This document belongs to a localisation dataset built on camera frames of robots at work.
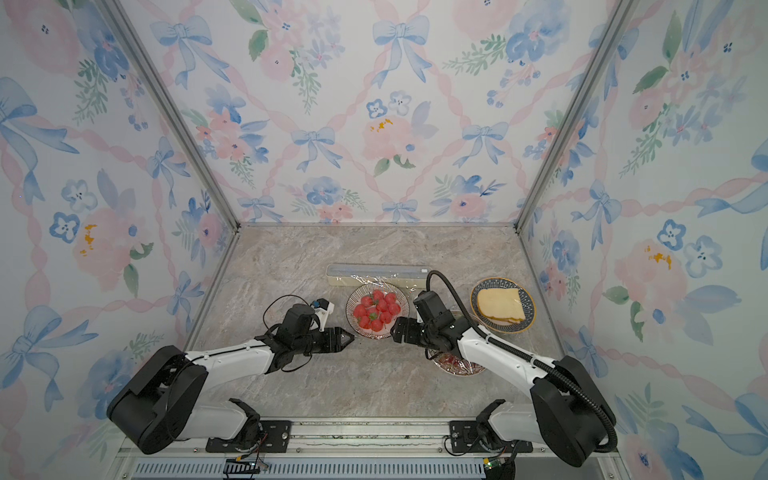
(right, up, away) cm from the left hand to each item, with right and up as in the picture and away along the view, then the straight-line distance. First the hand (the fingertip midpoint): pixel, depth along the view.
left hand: (350, 337), depth 87 cm
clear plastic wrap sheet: (+7, +9, +8) cm, 14 cm away
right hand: (+16, +2, -2) cm, 16 cm away
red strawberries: (+7, +7, +6) cm, 12 cm away
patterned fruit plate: (+22, 0, -17) cm, 28 cm away
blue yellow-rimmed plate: (+55, +9, +8) cm, 57 cm away
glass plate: (+4, +13, +11) cm, 17 cm away
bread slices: (+48, +8, +9) cm, 49 cm away
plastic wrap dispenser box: (0, +18, +11) cm, 21 cm away
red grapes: (+29, -6, -5) cm, 31 cm away
